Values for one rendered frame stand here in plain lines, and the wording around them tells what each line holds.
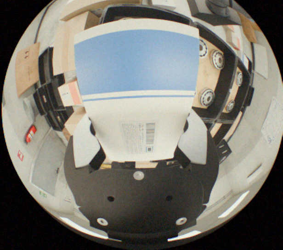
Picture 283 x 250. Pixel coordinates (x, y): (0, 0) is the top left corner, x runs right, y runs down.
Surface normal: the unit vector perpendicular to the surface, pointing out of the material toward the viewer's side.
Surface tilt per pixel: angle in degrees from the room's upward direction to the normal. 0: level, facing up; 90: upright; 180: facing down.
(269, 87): 90
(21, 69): 80
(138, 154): 0
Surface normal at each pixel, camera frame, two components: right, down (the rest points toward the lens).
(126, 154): 0.04, 0.52
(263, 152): -1.00, 0.04
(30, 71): 0.98, 0.09
